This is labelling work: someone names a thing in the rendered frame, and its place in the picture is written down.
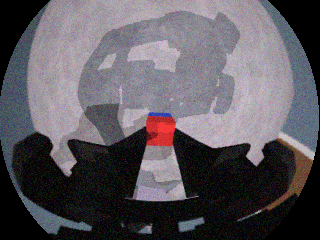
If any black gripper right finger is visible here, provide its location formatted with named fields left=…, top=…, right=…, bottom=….
left=173, top=127, right=251, bottom=199

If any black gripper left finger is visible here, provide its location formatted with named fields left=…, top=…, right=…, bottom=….
left=68, top=125, right=148, bottom=199

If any red block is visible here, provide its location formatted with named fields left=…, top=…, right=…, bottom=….
left=147, top=116, right=176, bottom=147

